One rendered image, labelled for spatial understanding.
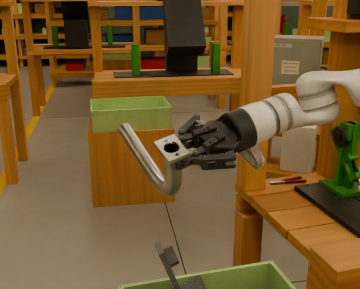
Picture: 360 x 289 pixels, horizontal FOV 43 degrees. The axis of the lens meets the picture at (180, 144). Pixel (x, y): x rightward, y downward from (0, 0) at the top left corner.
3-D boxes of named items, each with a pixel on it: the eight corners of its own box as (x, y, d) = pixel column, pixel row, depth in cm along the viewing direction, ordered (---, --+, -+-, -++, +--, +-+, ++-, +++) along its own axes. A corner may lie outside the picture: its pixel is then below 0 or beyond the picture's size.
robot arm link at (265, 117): (255, 172, 85) (282, 160, 87) (261, 125, 77) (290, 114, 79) (229, 143, 91) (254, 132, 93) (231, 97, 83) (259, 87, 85)
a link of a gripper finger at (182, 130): (200, 125, 85) (186, 145, 82) (192, 122, 86) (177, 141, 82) (200, 114, 84) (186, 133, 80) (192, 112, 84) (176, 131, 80)
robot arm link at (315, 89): (294, 73, 92) (367, 54, 86) (305, 115, 94) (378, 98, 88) (289, 79, 86) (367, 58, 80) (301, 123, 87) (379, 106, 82)
